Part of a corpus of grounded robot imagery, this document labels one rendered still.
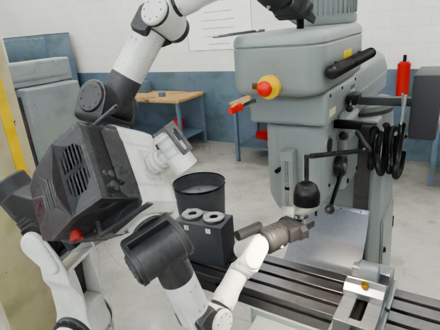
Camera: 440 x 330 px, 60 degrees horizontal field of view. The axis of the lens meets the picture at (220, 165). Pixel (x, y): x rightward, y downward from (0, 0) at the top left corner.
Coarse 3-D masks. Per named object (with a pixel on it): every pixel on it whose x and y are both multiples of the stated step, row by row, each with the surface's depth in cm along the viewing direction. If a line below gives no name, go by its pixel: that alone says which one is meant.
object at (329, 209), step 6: (336, 156) 124; (342, 156) 122; (336, 162) 122; (342, 162) 121; (336, 168) 122; (342, 168) 121; (336, 174) 123; (342, 174) 122; (336, 186) 119; (336, 192) 118; (330, 204) 115; (330, 210) 114
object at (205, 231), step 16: (192, 208) 164; (192, 224) 154; (208, 224) 152; (224, 224) 152; (192, 240) 157; (208, 240) 153; (224, 240) 152; (192, 256) 160; (208, 256) 156; (224, 256) 154
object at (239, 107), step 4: (252, 100) 111; (236, 104) 104; (240, 104) 105; (244, 104) 107; (248, 104) 109; (232, 108) 102; (236, 108) 103; (240, 108) 104; (232, 112) 102; (236, 112) 103
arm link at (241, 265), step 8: (256, 240) 117; (264, 240) 118; (248, 248) 115; (256, 248) 116; (264, 248) 117; (240, 256) 116; (248, 256) 114; (256, 256) 115; (264, 256) 116; (232, 264) 116; (240, 264) 114; (248, 264) 113; (256, 264) 114; (240, 272) 114; (248, 272) 114; (256, 272) 115
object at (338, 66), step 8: (368, 48) 123; (352, 56) 105; (360, 56) 109; (368, 56) 117; (336, 64) 93; (344, 64) 96; (352, 64) 101; (360, 64) 112; (328, 72) 92; (336, 72) 91; (344, 72) 96
